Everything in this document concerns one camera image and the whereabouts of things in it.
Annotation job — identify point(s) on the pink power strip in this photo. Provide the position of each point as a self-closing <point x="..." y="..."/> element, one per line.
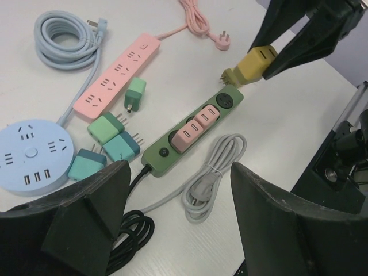
<point x="107" y="86"/>

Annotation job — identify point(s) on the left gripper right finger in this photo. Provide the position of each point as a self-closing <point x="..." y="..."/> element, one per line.
<point x="284" y="234"/>

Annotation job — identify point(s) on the small green charger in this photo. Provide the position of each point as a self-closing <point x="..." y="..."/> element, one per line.
<point x="134" y="94"/>

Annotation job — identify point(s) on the green power strip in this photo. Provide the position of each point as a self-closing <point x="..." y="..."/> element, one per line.
<point x="161" y="156"/>

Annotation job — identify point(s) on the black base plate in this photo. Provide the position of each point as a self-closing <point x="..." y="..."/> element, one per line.
<point x="339" y="167"/>

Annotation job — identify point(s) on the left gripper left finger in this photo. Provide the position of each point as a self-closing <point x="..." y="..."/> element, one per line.
<point x="70" y="231"/>

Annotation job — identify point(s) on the green charger upper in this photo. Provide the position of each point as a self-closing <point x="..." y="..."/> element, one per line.
<point x="106" y="127"/>

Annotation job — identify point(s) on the blue round power strip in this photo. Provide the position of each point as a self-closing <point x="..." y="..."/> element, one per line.
<point x="35" y="157"/>

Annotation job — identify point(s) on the teal charger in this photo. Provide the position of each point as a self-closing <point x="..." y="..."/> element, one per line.
<point x="123" y="147"/>
<point x="85" y="164"/>

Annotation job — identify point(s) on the pink charger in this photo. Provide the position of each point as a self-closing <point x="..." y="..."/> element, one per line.
<point x="207" y="116"/>
<point x="186" y="136"/>

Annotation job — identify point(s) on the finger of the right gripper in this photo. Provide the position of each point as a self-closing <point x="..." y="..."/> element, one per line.
<point x="329" y="22"/>
<point x="280" y="16"/>

